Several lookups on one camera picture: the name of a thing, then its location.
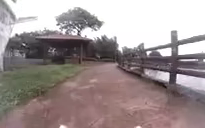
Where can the dark green bushes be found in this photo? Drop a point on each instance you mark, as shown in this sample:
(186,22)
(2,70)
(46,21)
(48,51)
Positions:
(105,48)

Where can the reddish brown dirt path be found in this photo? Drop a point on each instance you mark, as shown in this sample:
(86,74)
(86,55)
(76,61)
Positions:
(103,96)

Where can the open shelter with red roof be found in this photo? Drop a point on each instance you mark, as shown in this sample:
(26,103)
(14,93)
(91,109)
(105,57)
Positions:
(64,46)

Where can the tall broad-crowned tree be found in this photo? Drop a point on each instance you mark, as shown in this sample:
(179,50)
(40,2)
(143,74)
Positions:
(78,20)

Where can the robot's own part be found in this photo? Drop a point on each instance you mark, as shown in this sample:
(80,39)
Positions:
(137,126)
(62,126)

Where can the green grass stretch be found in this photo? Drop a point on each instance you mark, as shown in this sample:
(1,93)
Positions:
(26,81)

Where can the dark trees behind shelter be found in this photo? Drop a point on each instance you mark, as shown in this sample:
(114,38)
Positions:
(26,41)

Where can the pale water surface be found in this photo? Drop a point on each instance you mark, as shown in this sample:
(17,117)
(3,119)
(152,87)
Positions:
(193,81)

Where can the dark wooden rail fence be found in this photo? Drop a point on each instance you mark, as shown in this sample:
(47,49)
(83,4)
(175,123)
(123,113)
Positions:
(173,60)

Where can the grey low wall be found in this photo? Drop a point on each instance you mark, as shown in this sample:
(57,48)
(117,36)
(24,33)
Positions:
(21,62)

